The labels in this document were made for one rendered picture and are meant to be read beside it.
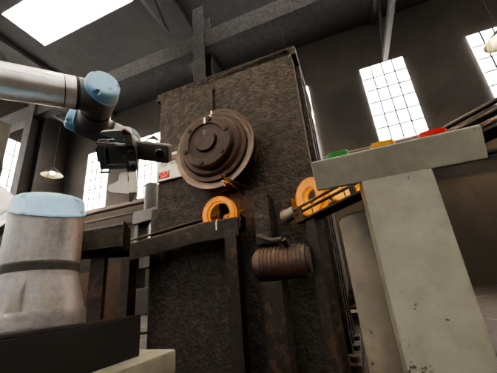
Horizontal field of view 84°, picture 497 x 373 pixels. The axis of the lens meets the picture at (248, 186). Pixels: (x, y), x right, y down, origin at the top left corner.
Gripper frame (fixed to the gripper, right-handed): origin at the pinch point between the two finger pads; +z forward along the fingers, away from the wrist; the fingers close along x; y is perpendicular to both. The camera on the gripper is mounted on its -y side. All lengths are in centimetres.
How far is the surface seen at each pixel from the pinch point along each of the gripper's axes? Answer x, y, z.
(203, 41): 110, -127, -551
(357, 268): -16.4, -40.4, 23.2
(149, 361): -26.5, -1.2, 22.7
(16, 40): 130, 325, -1003
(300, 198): -24, -60, -31
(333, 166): 4.4, -31.5, 22.5
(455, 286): -7, -39, 40
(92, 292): -68, 22, -53
